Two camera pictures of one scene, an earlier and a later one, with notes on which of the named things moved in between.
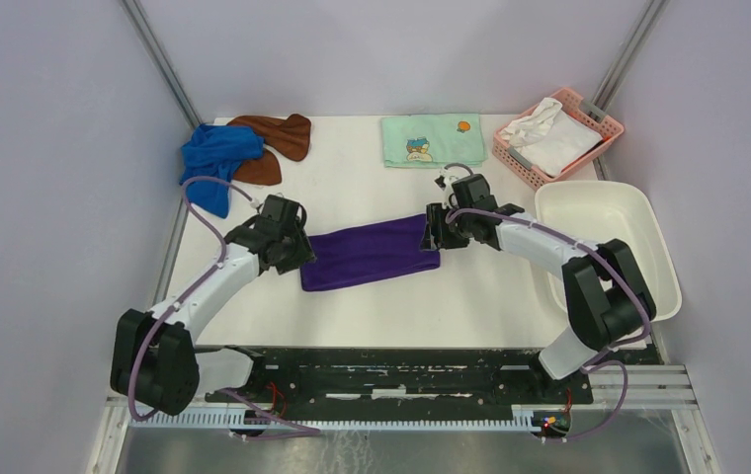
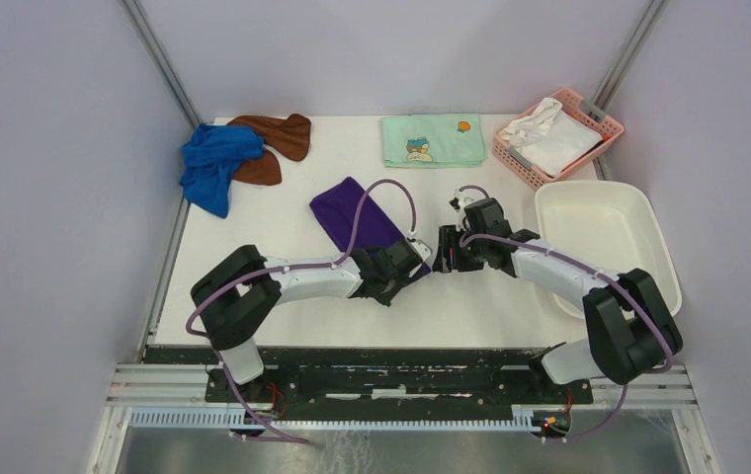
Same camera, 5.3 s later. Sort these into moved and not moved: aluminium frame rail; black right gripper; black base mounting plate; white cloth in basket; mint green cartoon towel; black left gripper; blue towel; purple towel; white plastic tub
Moved: black right gripper; black left gripper; purple towel
Not moved: mint green cartoon towel; white cloth in basket; white plastic tub; aluminium frame rail; black base mounting plate; blue towel
